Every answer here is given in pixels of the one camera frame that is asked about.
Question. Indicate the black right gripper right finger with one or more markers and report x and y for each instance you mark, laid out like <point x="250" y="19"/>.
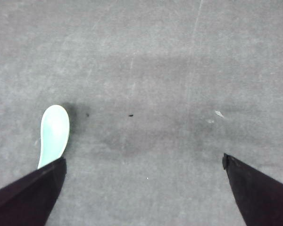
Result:
<point x="258" y="196"/>

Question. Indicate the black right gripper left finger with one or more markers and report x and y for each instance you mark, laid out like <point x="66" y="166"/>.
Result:
<point x="30" y="200"/>

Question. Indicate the mint green plastic spoon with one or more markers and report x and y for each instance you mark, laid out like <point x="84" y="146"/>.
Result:
<point x="54" y="134"/>

